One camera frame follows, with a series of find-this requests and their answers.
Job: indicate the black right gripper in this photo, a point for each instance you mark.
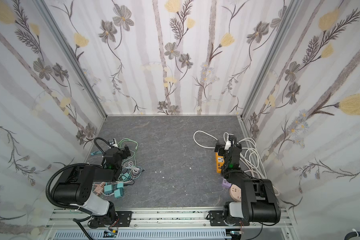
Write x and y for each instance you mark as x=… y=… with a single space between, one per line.
x=232 y=149

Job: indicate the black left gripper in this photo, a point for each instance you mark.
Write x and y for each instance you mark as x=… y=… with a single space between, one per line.
x=121 y=153

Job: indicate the orange power strip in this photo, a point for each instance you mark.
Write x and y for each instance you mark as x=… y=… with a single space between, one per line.
x=219 y=161

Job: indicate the purple power strip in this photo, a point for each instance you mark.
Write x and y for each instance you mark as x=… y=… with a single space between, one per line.
x=226 y=184

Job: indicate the pink round power strip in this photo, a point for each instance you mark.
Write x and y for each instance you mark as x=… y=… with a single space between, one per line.
x=236 y=193

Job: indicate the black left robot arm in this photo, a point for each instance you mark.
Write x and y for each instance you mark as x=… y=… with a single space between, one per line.
x=72 y=188

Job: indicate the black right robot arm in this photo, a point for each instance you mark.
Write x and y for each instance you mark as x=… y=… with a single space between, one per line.
x=258 y=199

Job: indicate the teal charger plug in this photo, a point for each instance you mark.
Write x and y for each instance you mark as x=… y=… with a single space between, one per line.
x=108 y=189

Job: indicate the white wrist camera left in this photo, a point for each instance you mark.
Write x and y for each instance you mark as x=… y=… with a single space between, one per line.
x=113 y=143

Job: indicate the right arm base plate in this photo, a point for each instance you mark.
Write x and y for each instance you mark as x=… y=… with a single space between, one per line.
x=216 y=219

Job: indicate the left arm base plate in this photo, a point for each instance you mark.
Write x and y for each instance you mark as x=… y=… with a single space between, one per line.
x=124 y=219

